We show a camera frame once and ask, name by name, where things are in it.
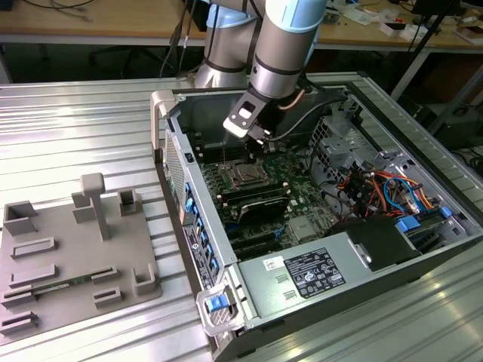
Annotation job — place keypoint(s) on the green RAM stick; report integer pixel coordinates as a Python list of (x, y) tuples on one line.
[(62, 283)]

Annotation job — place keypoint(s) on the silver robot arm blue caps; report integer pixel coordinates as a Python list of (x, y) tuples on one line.
[(279, 56)]

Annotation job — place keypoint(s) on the black RAM slot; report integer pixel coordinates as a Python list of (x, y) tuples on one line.
[(260, 196), (253, 187)]

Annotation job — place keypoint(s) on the white tray black inlay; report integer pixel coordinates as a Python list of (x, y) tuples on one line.
[(396, 27)]

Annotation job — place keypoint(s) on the open black grey PC case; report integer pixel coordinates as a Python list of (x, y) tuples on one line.
[(377, 298)]

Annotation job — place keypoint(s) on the thin metal locking lever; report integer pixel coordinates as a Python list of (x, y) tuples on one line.
[(236, 184), (223, 158)]

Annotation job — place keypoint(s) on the black graphics card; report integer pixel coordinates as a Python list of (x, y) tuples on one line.
[(264, 211)]

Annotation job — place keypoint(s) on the perforated metal drive cage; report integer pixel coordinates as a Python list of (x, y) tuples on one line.
[(339, 143)]

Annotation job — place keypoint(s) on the grey power supply unit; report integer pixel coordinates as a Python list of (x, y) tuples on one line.
[(260, 290)]

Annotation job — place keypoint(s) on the grey parts rack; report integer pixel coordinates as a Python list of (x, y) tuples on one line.
[(75, 245)]

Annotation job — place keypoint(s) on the green motherboard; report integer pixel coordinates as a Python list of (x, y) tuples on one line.
[(302, 200)]

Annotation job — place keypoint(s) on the blue case latch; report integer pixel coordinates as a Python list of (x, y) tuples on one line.
[(217, 303)]

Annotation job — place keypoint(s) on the white brown box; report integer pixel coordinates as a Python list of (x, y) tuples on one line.
[(469, 32)]

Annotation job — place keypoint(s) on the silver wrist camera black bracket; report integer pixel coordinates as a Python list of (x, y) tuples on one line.
[(235, 127)]

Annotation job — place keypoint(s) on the black office chair base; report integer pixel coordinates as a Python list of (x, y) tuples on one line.
[(128, 56)]

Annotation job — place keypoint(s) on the green silver CPU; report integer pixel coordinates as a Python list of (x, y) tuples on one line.
[(247, 174)]

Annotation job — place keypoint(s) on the black plastic shroud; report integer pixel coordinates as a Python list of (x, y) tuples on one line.
[(377, 241)]

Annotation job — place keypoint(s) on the blue disk carrier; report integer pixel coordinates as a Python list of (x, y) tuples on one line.
[(409, 224)]

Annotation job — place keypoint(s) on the wooden desk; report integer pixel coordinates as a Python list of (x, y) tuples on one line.
[(113, 19)]

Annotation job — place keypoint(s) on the blue plastic clip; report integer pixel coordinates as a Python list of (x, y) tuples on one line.
[(445, 212)]

